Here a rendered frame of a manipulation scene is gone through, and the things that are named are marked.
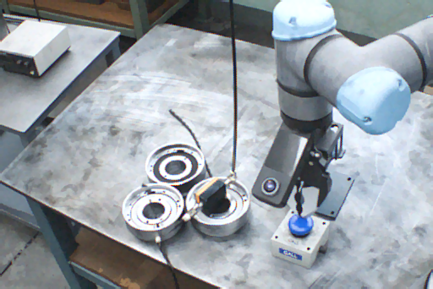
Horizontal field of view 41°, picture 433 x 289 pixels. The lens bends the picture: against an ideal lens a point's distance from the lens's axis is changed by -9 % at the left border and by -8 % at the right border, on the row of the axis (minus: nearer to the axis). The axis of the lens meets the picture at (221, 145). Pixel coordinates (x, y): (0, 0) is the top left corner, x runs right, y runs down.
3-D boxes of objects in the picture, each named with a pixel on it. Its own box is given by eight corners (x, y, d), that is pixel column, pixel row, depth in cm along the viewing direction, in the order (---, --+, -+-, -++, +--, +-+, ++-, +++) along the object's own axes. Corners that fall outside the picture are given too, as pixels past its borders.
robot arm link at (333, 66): (437, 60, 64) (373, 16, 71) (366, 96, 61) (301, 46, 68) (430, 113, 69) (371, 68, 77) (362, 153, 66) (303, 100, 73)
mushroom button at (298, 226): (283, 245, 98) (282, 225, 94) (294, 227, 100) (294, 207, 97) (305, 253, 96) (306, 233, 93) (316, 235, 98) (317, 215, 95)
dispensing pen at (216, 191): (172, 248, 98) (243, 188, 106) (167, 232, 95) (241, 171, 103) (162, 242, 99) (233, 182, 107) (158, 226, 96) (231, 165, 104)
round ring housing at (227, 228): (255, 234, 102) (254, 218, 100) (193, 244, 102) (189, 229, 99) (246, 188, 110) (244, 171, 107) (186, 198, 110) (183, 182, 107)
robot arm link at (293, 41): (300, 33, 66) (256, 2, 72) (303, 109, 74) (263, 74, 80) (353, 13, 69) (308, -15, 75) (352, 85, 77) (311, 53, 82)
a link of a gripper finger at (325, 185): (331, 204, 90) (333, 161, 84) (326, 211, 89) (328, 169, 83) (303, 194, 92) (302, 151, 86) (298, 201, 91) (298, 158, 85)
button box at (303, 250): (271, 256, 99) (270, 237, 95) (291, 225, 103) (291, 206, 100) (315, 272, 95) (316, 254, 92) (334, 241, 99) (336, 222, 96)
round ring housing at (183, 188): (156, 156, 118) (153, 140, 115) (211, 160, 116) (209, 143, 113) (143, 198, 111) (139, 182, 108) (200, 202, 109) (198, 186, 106)
